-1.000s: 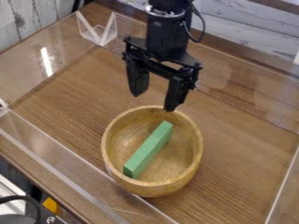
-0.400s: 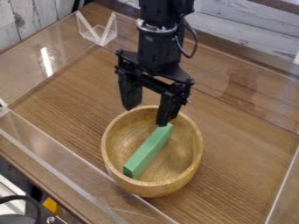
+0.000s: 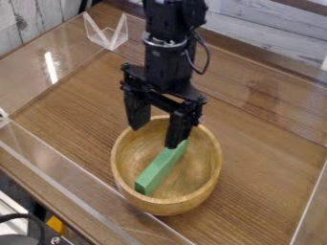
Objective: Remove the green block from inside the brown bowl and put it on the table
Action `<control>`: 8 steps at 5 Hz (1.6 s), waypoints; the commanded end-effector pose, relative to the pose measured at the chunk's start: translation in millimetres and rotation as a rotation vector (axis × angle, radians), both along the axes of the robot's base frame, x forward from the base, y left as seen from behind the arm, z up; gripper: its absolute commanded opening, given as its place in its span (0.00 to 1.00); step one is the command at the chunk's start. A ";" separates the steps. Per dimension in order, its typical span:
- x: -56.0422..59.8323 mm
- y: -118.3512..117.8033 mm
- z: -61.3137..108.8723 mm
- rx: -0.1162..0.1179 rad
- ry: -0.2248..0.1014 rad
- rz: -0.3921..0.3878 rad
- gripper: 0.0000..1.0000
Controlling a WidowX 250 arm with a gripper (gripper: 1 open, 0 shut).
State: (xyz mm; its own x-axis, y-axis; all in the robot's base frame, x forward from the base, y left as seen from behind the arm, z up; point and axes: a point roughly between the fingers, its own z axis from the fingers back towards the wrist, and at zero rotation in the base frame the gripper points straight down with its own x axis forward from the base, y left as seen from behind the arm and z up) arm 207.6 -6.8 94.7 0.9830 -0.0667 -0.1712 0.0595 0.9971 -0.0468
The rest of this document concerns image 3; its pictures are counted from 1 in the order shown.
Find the yellow and black device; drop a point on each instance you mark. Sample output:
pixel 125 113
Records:
pixel 48 231

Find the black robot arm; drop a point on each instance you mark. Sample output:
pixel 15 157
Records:
pixel 171 22

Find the brown wooden bowl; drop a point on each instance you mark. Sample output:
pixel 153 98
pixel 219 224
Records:
pixel 165 181

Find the clear acrylic corner bracket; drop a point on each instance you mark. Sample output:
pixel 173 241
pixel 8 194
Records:
pixel 108 38

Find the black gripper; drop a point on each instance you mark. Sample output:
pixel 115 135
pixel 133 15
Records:
pixel 161 84

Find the green rectangular block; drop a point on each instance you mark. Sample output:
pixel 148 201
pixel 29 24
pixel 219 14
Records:
pixel 157 169

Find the clear acrylic front wall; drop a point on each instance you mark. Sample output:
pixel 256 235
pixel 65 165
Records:
pixel 88 205

